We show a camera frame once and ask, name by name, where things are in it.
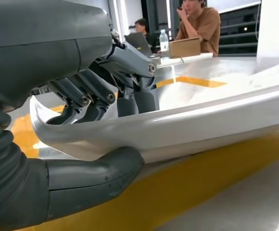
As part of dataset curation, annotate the grey laptop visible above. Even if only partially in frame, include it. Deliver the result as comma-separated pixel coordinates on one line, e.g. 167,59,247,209
124,32,153,59

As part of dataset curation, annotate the person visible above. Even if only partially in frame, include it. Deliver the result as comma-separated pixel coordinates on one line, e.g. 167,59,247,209
174,0,221,57
134,18,158,53

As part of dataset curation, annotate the clear water bottle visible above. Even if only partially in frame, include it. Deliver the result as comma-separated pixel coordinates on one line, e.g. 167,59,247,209
159,29,170,59

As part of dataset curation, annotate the brown cardboard box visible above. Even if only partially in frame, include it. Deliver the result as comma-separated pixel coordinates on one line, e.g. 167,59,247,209
169,38,201,59

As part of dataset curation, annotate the white table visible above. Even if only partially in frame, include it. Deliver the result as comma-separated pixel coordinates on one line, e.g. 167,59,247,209
152,52,213,69

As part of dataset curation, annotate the white upright panel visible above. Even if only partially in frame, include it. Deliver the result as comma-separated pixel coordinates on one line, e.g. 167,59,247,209
257,0,279,60

